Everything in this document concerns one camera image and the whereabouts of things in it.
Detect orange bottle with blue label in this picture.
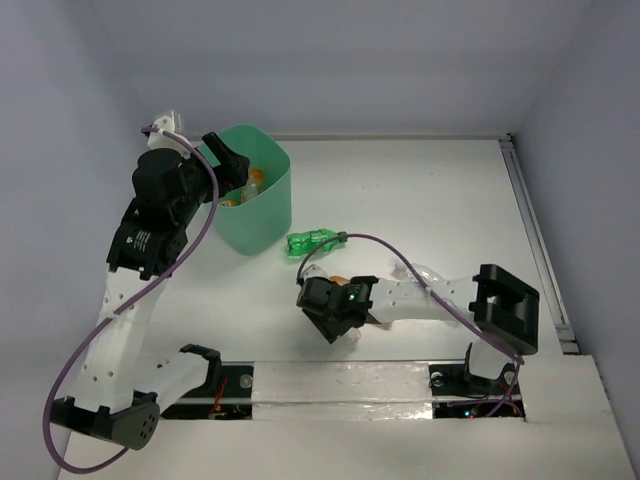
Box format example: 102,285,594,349
330,275,350,285

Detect small orange pulp bottle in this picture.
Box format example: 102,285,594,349
240,168,264,203

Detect clear bottle with black label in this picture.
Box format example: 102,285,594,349
342,328,362,345

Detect round orange juice bottle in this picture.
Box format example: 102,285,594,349
218,199,238,208

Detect clear water bottle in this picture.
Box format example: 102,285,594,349
391,260,450,289

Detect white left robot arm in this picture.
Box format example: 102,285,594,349
44,127,249,450

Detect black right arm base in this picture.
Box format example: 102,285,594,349
429,343,526,419

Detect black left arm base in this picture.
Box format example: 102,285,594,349
161,344,254,420

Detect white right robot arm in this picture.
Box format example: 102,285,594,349
296,264,540,392

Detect green plastic bin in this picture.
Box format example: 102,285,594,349
198,125,292,256

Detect silver foil tape strip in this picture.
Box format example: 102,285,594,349
251,361,433,422

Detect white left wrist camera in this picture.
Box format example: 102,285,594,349
142,109,190,158

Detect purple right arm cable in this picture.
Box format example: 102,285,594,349
295,232,526,419

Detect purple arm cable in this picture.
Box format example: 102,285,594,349
41,124,221,474
295,232,526,419

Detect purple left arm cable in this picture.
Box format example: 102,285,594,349
41,124,221,474

